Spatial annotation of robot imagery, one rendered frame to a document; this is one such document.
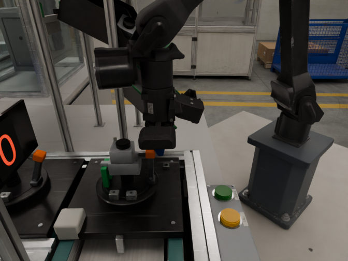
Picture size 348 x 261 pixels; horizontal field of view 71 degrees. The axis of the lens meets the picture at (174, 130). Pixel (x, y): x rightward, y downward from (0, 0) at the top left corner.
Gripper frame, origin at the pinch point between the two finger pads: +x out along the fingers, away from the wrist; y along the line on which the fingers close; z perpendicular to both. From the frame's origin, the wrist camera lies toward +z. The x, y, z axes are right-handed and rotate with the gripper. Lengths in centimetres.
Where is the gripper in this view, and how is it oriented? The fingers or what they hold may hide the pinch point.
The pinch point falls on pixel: (160, 141)
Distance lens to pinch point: 50.2
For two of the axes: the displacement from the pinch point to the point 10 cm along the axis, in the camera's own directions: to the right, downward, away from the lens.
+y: -0.2, -4.9, 8.7
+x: 0.1, 8.7, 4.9
